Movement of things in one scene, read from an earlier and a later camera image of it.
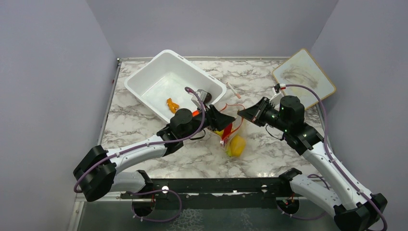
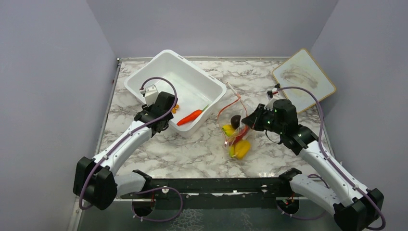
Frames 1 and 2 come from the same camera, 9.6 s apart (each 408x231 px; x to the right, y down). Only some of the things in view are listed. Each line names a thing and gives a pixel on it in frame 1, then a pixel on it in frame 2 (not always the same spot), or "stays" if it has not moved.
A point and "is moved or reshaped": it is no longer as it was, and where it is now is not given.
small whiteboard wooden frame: (302, 69) stays
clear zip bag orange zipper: (233, 138) is moved or reshaped
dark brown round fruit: (208, 98) → (235, 121)
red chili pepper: (227, 130) → (240, 135)
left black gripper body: (208, 120) → (167, 118)
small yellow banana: (220, 133) → (228, 130)
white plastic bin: (160, 85) stays
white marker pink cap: (237, 94) stays
